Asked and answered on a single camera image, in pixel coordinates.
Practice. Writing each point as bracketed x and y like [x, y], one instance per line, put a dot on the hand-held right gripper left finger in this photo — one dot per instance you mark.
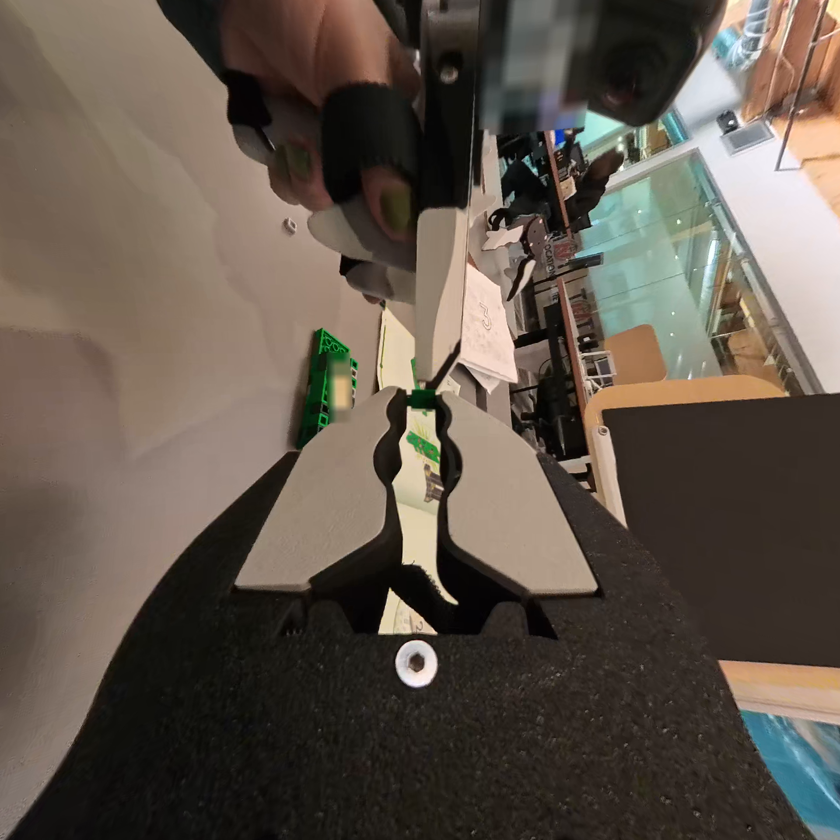
[321, 505]

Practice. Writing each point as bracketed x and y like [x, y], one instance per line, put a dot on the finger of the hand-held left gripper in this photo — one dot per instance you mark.
[439, 289]

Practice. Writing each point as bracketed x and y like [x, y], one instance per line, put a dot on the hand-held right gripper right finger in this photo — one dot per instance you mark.
[512, 512]

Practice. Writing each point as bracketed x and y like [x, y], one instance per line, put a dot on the green brick assembly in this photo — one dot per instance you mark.
[315, 400]

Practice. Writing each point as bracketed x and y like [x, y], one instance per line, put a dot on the small green brick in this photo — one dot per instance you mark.
[420, 397]

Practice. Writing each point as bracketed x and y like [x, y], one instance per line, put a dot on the person's left hand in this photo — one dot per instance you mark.
[295, 39]

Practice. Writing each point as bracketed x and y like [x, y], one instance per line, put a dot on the white paper sheets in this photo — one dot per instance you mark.
[489, 328]

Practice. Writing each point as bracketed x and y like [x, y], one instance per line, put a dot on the building instruction booklet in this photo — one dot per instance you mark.
[397, 354]

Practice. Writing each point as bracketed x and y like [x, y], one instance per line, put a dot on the grey plastic part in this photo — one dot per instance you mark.
[502, 237]
[525, 272]

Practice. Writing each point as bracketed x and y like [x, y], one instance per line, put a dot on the wooden chair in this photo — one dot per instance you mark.
[636, 354]
[656, 394]

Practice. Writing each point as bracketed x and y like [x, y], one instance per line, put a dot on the black panel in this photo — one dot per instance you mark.
[722, 525]

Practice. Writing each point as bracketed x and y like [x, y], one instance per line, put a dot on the glass partition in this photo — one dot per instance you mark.
[669, 262]

